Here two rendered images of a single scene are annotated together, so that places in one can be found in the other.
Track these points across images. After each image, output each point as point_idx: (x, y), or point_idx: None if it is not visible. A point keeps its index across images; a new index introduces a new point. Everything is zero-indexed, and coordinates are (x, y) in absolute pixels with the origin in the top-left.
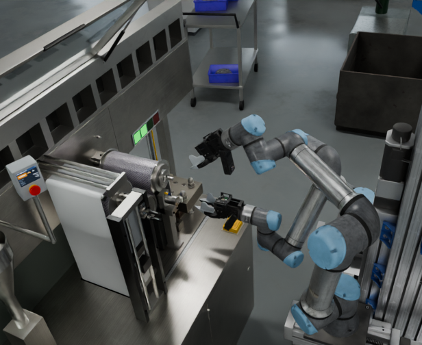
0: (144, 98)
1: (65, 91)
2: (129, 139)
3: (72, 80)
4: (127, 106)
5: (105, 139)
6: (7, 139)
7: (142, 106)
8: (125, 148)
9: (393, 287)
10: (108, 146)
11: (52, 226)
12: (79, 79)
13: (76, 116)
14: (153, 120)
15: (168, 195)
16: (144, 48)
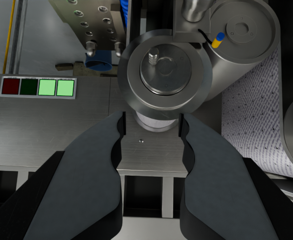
0: (23, 130)
1: (169, 232)
2: (83, 94)
3: (151, 238)
4: (65, 143)
5: (127, 127)
6: None
7: (33, 122)
8: (94, 88)
9: None
10: (126, 114)
11: None
12: (139, 234)
13: (164, 189)
14: (17, 86)
15: (187, 17)
16: None
